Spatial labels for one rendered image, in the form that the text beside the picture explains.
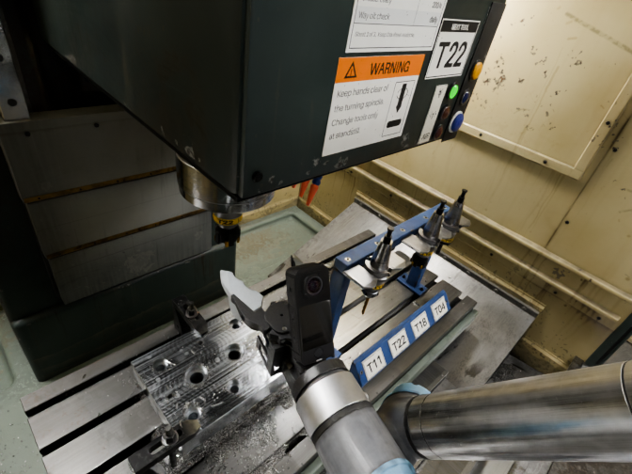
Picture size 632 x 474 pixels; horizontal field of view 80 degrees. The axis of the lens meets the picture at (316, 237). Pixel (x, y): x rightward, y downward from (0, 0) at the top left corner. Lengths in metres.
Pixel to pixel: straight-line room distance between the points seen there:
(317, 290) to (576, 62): 1.09
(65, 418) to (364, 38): 0.93
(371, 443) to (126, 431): 0.67
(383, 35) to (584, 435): 0.41
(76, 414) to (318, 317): 0.71
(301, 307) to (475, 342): 1.13
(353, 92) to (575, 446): 0.39
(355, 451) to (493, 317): 1.20
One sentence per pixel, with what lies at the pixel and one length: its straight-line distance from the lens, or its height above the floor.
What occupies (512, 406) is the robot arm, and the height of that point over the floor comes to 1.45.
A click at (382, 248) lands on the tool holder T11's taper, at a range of 0.84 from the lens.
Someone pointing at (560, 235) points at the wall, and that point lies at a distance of 1.45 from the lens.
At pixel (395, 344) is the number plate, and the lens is 1.11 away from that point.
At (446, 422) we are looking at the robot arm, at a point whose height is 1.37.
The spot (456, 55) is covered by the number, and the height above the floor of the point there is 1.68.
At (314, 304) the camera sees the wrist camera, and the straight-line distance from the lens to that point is 0.43.
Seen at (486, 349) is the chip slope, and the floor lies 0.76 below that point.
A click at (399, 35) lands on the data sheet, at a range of 0.48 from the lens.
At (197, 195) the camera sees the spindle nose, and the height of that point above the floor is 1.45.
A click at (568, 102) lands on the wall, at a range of 1.36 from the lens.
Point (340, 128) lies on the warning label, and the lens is 0.45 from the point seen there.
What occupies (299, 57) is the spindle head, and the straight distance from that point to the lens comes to 0.37.
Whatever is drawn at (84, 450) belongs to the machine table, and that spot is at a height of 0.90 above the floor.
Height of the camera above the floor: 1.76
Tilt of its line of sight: 36 degrees down
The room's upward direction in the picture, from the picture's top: 11 degrees clockwise
